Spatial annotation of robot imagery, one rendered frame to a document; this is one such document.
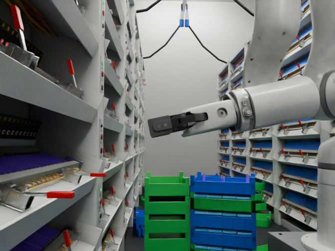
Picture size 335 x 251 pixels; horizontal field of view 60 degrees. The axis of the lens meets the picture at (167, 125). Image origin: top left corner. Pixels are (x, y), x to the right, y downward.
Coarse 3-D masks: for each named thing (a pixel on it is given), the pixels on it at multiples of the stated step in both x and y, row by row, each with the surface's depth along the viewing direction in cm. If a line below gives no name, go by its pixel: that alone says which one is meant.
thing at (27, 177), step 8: (40, 168) 57; (48, 168) 60; (56, 168) 63; (72, 168) 77; (0, 176) 43; (8, 176) 44; (16, 176) 46; (24, 176) 48; (32, 176) 51; (40, 176) 55; (48, 176) 60; (56, 176) 62; (16, 184) 46; (32, 184) 49; (40, 184) 52
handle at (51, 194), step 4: (24, 188) 40; (24, 192) 41; (28, 192) 41; (32, 192) 41; (36, 192) 41; (48, 192) 40; (52, 192) 40; (56, 192) 40; (60, 192) 40; (64, 192) 40; (68, 192) 40; (72, 192) 40; (40, 196) 40; (44, 196) 40; (48, 196) 40; (52, 196) 40; (56, 196) 40; (60, 196) 40; (64, 196) 40; (68, 196) 40; (72, 196) 40
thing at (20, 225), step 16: (0, 144) 64; (16, 144) 71; (32, 144) 80; (48, 144) 85; (80, 160) 85; (96, 160) 85; (80, 192) 70; (0, 208) 38; (32, 208) 42; (48, 208) 48; (64, 208) 59; (0, 224) 33; (16, 224) 36; (32, 224) 43; (0, 240) 33; (16, 240) 39
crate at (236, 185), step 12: (192, 180) 140; (216, 180) 156; (228, 180) 154; (240, 180) 152; (252, 180) 132; (204, 192) 138; (216, 192) 136; (228, 192) 135; (240, 192) 133; (252, 192) 132
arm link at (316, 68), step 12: (312, 0) 68; (324, 0) 65; (312, 12) 69; (324, 12) 66; (312, 24) 70; (324, 24) 66; (312, 36) 71; (324, 36) 67; (312, 48) 70; (324, 48) 68; (312, 60) 70; (324, 60) 70; (312, 72) 71; (324, 72) 70; (324, 84) 69; (324, 96) 68; (324, 108) 69; (324, 120) 74
